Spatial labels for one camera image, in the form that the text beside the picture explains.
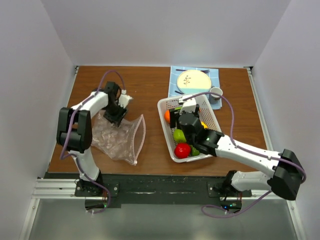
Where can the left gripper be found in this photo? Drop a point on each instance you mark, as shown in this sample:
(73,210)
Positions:
(116,119)

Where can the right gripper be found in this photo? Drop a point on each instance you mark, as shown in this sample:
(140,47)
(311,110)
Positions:
(174,114)

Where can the yellow fake lemon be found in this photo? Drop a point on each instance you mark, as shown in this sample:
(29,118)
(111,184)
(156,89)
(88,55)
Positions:
(204,125)

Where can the white plastic basket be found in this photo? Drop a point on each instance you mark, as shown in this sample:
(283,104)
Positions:
(208,139)

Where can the orange fake fruit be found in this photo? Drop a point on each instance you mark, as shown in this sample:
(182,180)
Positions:
(167,116)

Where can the red fake apple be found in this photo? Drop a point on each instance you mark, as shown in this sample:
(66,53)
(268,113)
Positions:
(182,150)

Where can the orange green fake mango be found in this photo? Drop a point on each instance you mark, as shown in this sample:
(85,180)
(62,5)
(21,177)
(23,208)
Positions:
(194,152)

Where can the clear zip top bag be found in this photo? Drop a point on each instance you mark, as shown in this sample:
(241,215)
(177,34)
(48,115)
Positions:
(123,143)

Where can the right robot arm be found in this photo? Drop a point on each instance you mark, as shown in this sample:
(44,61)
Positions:
(278,172)

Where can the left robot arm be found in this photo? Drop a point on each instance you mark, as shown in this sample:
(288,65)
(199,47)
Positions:
(74,132)

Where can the small white cup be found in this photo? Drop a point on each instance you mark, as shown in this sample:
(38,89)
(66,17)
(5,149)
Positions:
(215,95)

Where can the blue checkered cloth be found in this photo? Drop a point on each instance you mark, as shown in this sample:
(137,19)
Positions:
(174,91)

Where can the cream and blue plate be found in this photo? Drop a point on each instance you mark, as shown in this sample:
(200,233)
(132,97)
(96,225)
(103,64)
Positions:
(193,82)

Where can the purple plastic fork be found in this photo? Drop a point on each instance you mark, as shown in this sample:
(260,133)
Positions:
(206,71)

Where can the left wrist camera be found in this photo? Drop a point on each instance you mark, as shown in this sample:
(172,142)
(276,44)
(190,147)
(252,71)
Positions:
(124,99)

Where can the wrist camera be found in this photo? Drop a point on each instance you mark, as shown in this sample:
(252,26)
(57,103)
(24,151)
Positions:
(124,99)
(188,104)

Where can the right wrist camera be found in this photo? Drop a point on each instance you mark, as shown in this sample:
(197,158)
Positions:
(188,104)

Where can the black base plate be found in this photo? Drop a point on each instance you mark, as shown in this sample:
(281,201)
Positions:
(126,189)

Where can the aluminium frame rail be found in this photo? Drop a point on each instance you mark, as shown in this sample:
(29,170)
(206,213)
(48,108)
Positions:
(54,189)

